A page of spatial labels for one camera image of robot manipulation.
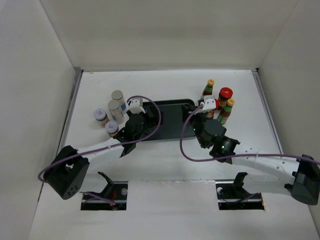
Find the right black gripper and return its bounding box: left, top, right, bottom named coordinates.
left=181, top=103, right=209, bottom=148

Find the green sauce bottle yellow cap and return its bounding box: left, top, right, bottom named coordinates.
left=217, top=98, right=235, bottom=125
left=202, top=79, right=215, bottom=96

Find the tall jar silver lid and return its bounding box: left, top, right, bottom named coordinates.
left=107, top=100, right=124, bottom=125

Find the tall jar blue label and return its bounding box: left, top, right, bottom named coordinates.
left=111, top=90, right=127, bottom=114

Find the small jar red lid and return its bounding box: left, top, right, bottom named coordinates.
left=206, top=99, right=220, bottom=120

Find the small jar white lid front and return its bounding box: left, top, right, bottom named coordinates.
left=105, top=121, right=119, bottom=138

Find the small jar white lid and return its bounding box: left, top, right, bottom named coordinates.
left=93, top=108, right=109, bottom=128
left=105, top=121, right=119, bottom=138

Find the large jar red lid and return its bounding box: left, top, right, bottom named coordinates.
left=217, top=87, right=233, bottom=111

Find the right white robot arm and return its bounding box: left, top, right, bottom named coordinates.
left=181, top=103, right=320, bottom=206

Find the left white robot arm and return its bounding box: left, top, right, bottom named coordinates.
left=39, top=106, right=162, bottom=200

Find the black plastic tray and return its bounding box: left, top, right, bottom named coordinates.
left=143, top=98, right=196, bottom=141

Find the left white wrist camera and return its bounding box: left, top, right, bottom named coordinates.
left=128, top=97, right=146, bottom=114

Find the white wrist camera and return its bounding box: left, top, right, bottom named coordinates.
left=128, top=97, right=146, bottom=114
left=197, top=95, right=218, bottom=113

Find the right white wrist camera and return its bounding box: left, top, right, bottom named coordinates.
left=197, top=95, right=218, bottom=113

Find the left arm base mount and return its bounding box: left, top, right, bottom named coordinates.
left=79, top=171, right=128, bottom=211

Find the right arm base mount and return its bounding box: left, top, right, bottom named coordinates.
left=215, top=172, right=265, bottom=211

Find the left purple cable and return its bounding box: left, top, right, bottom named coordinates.
left=37, top=95, right=162, bottom=183

